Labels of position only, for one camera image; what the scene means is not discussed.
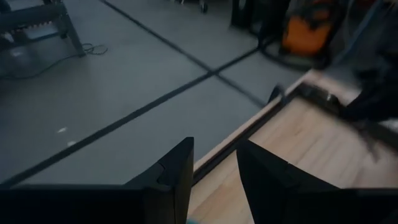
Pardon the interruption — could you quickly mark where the orange vacuum cleaner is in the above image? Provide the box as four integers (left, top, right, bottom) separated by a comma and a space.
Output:
281, 12, 335, 58

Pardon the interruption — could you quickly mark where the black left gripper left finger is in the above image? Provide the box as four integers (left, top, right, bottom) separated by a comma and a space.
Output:
124, 136, 195, 224

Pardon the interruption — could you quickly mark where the black equipment case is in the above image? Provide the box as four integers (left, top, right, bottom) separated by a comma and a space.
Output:
230, 0, 261, 32

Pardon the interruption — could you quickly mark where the black floor cable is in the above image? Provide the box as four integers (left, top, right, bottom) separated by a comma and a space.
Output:
0, 42, 109, 81

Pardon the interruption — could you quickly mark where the grey metal bench frame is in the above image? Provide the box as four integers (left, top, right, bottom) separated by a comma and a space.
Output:
0, 0, 87, 58

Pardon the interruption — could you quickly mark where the black frame clamp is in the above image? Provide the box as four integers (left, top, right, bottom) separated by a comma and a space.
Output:
267, 83, 287, 105

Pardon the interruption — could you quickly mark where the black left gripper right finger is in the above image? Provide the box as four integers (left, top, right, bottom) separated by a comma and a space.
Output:
236, 140, 338, 224

